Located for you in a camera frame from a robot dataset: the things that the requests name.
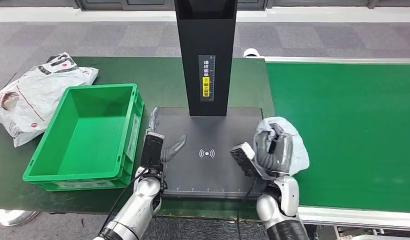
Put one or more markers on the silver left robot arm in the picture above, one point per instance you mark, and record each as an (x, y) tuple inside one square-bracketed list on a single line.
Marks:
[(138, 205)]

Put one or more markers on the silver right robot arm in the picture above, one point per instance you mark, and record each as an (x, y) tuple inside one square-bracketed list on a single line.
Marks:
[(278, 205)]

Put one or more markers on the green plastic crate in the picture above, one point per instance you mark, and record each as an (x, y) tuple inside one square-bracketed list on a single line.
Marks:
[(89, 132)]

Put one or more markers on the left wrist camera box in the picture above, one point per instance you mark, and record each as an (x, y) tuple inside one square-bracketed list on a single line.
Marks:
[(152, 150)]

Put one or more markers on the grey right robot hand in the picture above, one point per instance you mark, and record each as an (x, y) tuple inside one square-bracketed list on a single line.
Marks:
[(274, 155)]

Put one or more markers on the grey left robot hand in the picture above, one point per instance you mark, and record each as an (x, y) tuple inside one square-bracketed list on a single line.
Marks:
[(173, 150)]

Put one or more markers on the round silver metal base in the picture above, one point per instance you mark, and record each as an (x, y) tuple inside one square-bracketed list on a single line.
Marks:
[(13, 217)]

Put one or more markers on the black inbound scanner machine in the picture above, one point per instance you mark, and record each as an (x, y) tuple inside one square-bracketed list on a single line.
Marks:
[(205, 132)]

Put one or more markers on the green conveyor belt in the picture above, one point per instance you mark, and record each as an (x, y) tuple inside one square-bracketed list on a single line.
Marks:
[(340, 116)]

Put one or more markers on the small grey poly mailer parcel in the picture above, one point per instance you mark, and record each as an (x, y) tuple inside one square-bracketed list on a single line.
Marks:
[(299, 152)]

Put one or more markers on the white round cap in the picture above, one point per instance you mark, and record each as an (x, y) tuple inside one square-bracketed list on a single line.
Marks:
[(251, 52)]

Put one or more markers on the yellow and grey scanner label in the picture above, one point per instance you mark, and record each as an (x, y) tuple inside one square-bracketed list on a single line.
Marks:
[(206, 87)]

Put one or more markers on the white printed plastic bag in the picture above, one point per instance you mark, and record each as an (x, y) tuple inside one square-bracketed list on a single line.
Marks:
[(29, 96)]

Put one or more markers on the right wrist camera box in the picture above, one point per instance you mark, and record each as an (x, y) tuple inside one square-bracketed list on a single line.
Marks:
[(244, 159)]

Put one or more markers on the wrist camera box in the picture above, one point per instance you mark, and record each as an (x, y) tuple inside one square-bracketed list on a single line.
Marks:
[(244, 159), (152, 150)]

